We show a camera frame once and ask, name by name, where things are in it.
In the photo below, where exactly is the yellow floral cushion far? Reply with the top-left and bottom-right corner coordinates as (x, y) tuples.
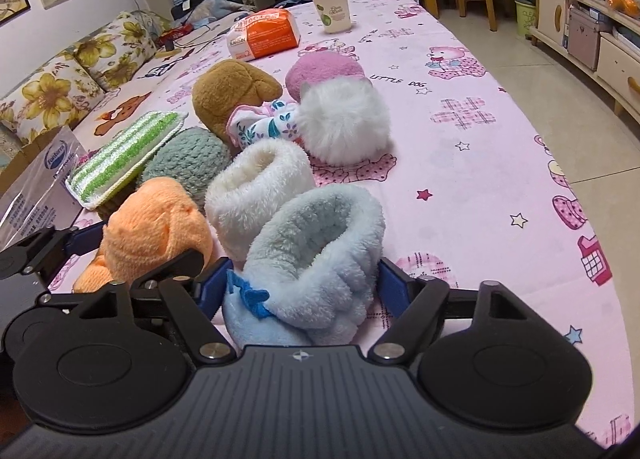
(74, 12), (156, 91)

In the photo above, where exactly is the pink plush ball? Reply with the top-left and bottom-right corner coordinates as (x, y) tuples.
(285, 51), (366, 102)

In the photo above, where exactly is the sofa with cartoon cover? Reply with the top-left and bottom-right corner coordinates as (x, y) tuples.
(74, 12), (248, 152)

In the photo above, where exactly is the white paper cup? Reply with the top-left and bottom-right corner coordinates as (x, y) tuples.
(311, 0), (352, 34)

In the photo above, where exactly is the cardboard box with plastic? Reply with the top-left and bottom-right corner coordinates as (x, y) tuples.
(0, 126), (86, 249)

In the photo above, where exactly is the brown plush toy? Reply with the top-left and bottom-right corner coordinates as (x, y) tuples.
(192, 60), (283, 143)

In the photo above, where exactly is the white fluffy pompom toy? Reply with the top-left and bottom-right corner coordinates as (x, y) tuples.
(296, 77), (390, 167)

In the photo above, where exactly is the white floral fabric item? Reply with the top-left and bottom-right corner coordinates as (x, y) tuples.
(226, 100), (299, 150)

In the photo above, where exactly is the orange white tissue pack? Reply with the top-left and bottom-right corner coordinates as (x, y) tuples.
(227, 8), (300, 62)

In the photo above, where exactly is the grey-green knitted item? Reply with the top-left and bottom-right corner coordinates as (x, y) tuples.
(137, 128), (232, 211)

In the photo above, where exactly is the pink cartoon tablecloth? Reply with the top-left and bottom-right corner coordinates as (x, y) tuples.
(49, 0), (637, 447)

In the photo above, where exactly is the green waste bin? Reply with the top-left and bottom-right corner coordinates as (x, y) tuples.
(515, 0), (537, 38)

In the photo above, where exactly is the white fluffy slipper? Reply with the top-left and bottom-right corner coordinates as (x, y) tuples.
(205, 138), (316, 262)

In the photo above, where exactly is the orange plush toy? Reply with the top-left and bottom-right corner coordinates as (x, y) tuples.
(73, 176), (218, 293)

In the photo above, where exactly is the yellow floral cushion near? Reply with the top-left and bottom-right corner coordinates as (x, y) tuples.
(1, 54), (105, 145)

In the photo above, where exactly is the cream sideboard cabinet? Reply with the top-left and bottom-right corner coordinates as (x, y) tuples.
(529, 0), (639, 119)

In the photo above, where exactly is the light blue fluffy slipper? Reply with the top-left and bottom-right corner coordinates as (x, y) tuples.
(222, 184), (385, 349)

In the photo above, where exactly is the yellow floral cushion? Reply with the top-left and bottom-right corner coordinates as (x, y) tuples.
(1, 54), (105, 145)
(74, 12), (156, 91)

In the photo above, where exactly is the green white striped cloth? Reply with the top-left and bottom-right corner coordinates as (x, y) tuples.
(65, 112), (186, 210)

